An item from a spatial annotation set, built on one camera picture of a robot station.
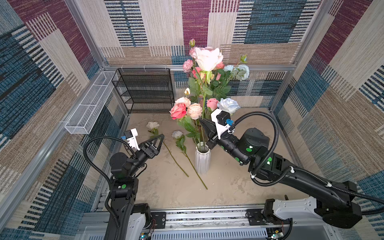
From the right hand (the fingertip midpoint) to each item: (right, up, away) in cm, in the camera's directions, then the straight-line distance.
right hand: (201, 121), depth 54 cm
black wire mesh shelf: (-37, +23, +55) cm, 70 cm away
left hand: (-17, -6, +11) cm, 21 cm away
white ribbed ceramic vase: (+2, -17, +19) cm, 26 cm away
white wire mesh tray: (-54, +1, +17) cm, 57 cm away
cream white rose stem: (-31, -2, +53) cm, 62 cm away
